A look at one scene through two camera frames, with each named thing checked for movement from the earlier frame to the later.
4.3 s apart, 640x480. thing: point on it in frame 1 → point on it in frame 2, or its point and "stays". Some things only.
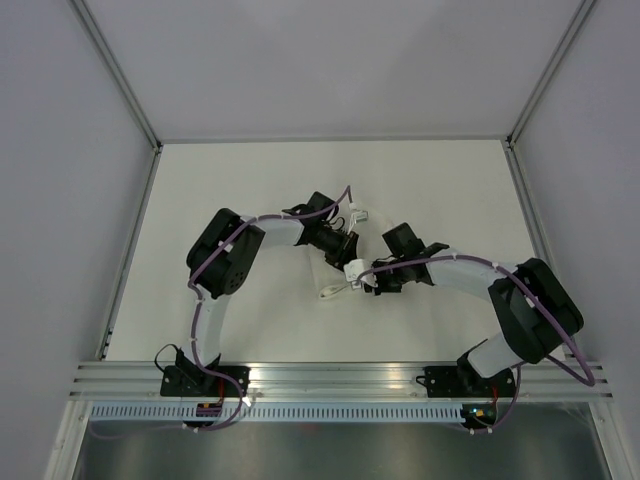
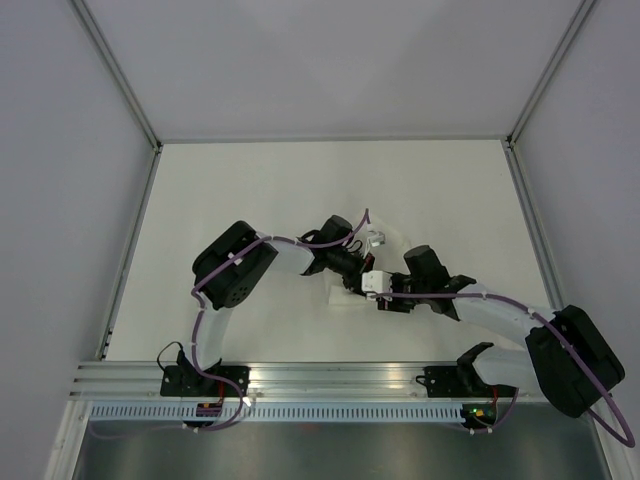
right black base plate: x=458 y=382 stays
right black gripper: x=382 y=288 → x=395 y=305
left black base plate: x=190 y=381 stays
